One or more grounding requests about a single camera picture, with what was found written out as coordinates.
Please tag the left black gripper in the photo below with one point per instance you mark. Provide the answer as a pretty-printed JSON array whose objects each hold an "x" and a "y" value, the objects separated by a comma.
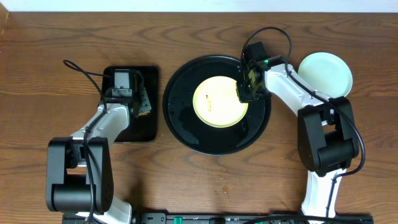
[{"x": 142, "y": 101}]

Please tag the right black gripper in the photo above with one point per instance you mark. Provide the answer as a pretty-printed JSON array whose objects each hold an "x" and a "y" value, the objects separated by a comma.
[{"x": 244, "y": 96}]

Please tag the yellow plate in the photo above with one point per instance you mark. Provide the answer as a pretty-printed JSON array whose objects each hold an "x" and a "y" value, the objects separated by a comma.
[{"x": 216, "y": 102}]

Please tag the light green plate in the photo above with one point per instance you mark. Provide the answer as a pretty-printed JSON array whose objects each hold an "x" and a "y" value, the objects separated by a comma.
[{"x": 327, "y": 73}]

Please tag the yellow green scrub sponge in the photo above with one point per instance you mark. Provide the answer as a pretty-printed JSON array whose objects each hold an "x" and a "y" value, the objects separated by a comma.
[{"x": 144, "y": 114}]

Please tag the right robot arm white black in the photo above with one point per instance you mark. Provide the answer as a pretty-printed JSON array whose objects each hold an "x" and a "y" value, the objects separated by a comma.
[{"x": 328, "y": 139}]

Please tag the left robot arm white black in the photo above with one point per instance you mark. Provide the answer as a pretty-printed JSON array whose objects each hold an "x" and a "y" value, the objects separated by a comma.
[{"x": 79, "y": 175}]

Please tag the black rectangular tray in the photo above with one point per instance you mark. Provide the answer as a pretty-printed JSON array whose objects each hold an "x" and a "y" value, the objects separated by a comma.
[{"x": 143, "y": 128}]

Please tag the black round tray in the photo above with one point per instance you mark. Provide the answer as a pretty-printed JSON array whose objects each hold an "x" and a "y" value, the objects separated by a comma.
[{"x": 190, "y": 130}]

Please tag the black equipment rail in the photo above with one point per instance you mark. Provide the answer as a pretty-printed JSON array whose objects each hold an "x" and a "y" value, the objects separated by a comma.
[{"x": 163, "y": 218}]

